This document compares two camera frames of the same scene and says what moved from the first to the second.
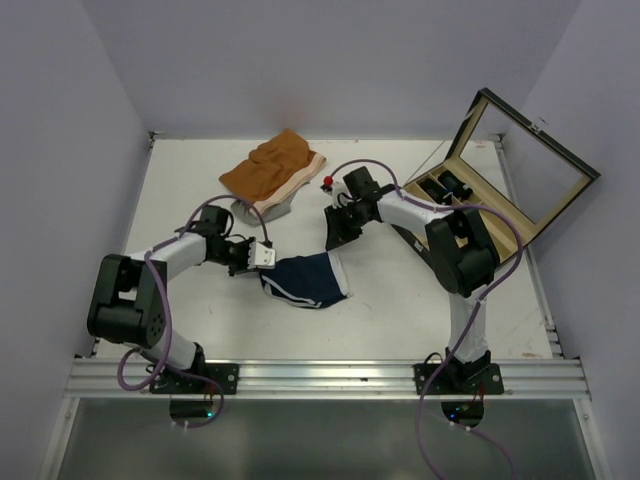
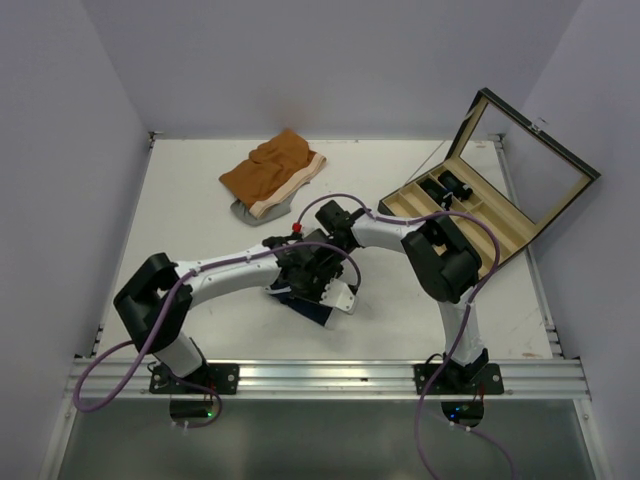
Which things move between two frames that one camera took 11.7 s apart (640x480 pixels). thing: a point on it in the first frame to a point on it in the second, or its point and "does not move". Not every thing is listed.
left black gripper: x=243 y=266 to x=327 y=275
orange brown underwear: x=273 y=170 does not move
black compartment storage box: x=501 y=157 does not move
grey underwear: x=241 y=211 does not move
